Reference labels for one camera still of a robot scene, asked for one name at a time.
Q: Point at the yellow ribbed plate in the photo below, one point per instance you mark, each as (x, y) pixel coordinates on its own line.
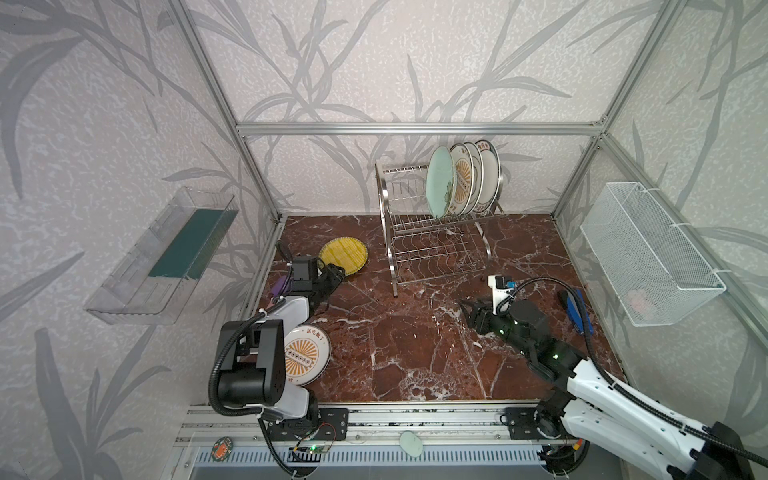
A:
(349, 253)

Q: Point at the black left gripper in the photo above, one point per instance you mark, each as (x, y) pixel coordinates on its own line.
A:
(324, 279)

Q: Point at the blue clip tool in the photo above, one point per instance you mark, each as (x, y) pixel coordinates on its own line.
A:
(571, 307)

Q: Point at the orange sunburst plate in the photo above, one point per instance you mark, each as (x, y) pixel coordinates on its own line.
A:
(307, 354)
(464, 177)

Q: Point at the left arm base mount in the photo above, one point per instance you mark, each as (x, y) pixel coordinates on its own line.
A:
(325, 424)

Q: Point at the light green flower plate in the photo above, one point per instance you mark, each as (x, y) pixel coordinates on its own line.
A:
(440, 182)

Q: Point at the white plate green text rim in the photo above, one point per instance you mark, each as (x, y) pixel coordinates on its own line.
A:
(491, 179)

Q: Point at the clear plastic wall shelf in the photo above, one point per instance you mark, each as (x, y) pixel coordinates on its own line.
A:
(155, 280)

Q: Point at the stainless steel dish rack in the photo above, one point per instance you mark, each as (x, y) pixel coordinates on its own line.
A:
(420, 247)

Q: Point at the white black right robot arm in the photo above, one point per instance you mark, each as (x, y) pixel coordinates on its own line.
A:
(589, 403)

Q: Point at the white wire mesh basket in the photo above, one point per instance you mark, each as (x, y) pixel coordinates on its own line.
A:
(655, 270)

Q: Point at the purple pink spatula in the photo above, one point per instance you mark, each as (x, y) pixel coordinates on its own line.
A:
(279, 287)

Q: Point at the pale green oval puck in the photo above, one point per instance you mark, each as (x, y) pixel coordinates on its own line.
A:
(411, 444)

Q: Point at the white plate black quatrefoil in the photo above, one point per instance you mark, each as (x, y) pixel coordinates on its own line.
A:
(477, 169)

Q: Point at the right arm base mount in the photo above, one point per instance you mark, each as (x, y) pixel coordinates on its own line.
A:
(522, 423)

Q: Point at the round orange sticker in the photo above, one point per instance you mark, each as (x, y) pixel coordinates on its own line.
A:
(222, 449)

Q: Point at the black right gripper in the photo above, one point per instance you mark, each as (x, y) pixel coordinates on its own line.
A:
(486, 318)

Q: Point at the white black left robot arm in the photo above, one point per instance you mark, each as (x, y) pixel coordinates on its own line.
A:
(248, 375)

